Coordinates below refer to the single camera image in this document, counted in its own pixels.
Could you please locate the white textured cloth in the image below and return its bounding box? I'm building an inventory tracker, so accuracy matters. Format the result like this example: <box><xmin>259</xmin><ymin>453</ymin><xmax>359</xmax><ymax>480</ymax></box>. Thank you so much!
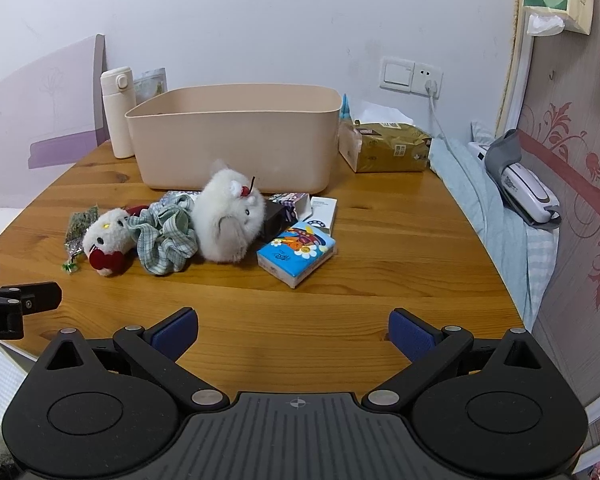
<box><xmin>0</xmin><ymin>340</ymin><xmax>42</xmax><ymax>476</ymax></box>

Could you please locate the light blue blanket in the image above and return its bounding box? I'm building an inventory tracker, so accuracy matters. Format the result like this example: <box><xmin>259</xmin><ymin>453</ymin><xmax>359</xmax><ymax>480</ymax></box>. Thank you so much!
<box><xmin>429</xmin><ymin>121</ymin><xmax>562</xmax><ymax>332</ymax></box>

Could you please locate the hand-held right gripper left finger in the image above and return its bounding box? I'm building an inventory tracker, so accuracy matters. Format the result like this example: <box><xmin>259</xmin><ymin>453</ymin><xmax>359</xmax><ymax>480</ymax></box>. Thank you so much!
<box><xmin>43</xmin><ymin>308</ymin><xmax>230</xmax><ymax>416</ymax></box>

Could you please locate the white wall switch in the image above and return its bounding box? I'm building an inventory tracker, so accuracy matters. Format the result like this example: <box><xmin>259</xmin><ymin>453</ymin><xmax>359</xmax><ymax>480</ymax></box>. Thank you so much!
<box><xmin>379</xmin><ymin>57</ymin><xmax>416</xmax><ymax>92</ymax></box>

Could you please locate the white blood pressure monitor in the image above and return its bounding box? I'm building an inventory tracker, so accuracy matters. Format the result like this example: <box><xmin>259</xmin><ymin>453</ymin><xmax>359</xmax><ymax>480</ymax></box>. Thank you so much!
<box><xmin>483</xmin><ymin>129</ymin><xmax>564</xmax><ymax>232</ymax></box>
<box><xmin>500</xmin><ymin>162</ymin><xmax>561</xmax><ymax>225</ymax></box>

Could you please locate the red floral padded headboard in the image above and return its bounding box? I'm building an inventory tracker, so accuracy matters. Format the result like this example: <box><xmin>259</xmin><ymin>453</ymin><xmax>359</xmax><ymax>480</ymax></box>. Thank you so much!
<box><xmin>495</xmin><ymin>0</ymin><xmax>600</xmax><ymax>411</ymax></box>

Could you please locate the green plaid scrunchie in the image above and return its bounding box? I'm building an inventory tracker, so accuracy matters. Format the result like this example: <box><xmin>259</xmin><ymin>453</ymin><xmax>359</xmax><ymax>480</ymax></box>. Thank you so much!
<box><xmin>127</xmin><ymin>194</ymin><xmax>200</xmax><ymax>276</ymax></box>

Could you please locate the white thermos bottle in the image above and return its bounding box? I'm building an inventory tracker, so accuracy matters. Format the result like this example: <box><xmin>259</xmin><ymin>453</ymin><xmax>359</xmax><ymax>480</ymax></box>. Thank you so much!
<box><xmin>100</xmin><ymin>66</ymin><xmax>136</xmax><ymax>159</ymax></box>

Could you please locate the black small box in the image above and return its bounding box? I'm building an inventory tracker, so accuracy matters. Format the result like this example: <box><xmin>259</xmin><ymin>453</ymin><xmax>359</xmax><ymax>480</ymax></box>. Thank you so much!
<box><xmin>259</xmin><ymin>202</ymin><xmax>287</xmax><ymax>244</ymax></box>

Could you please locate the white cat plush red bow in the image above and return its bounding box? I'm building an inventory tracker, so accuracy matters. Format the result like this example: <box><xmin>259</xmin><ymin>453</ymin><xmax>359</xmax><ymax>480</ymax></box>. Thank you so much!
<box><xmin>82</xmin><ymin>208</ymin><xmax>137</xmax><ymax>278</ymax></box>

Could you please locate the beige plastic storage basin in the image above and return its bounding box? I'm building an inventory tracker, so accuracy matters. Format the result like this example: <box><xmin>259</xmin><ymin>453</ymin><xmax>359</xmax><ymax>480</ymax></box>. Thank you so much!
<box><xmin>124</xmin><ymin>83</ymin><xmax>344</xmax><ymax>196</ymax></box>

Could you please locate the white plug with cable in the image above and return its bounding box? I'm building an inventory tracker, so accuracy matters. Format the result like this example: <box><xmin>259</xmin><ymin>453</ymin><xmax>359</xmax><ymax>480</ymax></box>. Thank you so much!
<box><xmin>424</xmin><ymin>79</ymin><xmax>488</xmax><ymax>233</ymax></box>

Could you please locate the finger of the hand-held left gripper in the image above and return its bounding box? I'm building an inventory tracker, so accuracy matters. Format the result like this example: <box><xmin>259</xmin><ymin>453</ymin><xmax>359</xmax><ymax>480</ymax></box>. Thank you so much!
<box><xmin>0</xmin><ymin>281</ymin><xmax>63</xmax><ymax>317</ymax></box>

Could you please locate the green snack packet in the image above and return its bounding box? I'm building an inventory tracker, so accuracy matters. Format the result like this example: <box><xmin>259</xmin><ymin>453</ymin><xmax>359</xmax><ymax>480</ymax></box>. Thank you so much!
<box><xmin>62</xmin><ymin>204</ymin><xmax>101</xmax><ymax>275</ymax></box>

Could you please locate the banana print snack bag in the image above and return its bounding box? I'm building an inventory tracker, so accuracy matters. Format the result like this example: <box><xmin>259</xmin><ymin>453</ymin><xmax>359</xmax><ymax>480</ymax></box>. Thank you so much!
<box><xmin>133</xmin><ymin>67</ymin><xmax>169</xmax><ymax>107</ymax></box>

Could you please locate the gold tissue pack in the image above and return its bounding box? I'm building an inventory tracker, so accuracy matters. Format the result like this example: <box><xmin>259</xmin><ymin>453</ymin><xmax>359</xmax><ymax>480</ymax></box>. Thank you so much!
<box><xmin>337</xmin><ymin>101</ymin><xmax>434</xmax><ymax>174</ymax></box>

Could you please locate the purple patterned box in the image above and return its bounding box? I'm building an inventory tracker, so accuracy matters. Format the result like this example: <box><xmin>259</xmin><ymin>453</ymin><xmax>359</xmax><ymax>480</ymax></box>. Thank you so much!
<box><xmin>269</xmin><ymin>192</ymin><xmax>311</xmax><ymax>224</ymax></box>

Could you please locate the white wall socket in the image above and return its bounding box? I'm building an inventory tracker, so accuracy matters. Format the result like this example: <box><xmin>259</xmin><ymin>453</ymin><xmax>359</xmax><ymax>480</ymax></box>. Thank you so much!
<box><xmin>411</xmin><ymin>61</ymin><xmax>445</xmax><ymax>97</ymax></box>

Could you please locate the blue cartoon tissue pack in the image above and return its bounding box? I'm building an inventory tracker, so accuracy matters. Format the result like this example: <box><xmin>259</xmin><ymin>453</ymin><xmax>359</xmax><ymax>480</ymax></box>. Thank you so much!
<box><xmin>256</xmin><ymin>220</ymin><xmax>337</xmax><ymax>290</ymax></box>

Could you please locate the white fluffy plush toy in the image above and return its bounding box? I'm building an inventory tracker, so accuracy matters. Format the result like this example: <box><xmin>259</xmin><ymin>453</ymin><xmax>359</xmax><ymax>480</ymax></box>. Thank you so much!
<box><xmin>192</xmin><ymin>159</ymin><xmax>267</xmax><ymax>265</ymax></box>

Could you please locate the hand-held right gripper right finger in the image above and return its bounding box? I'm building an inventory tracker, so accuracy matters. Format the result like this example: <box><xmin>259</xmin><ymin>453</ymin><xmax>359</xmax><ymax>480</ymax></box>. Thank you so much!
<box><xmin>361</xmin><ymin>309</ymin><xmax>557</xmax><ymax>414</ymax></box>

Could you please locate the white small box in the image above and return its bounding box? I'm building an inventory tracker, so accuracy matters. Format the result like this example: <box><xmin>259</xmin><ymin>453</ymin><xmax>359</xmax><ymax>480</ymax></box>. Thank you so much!
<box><xmin>300</xmin><ymin>196</ymin><xmax>339</xmax><ymax>236</ymax></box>

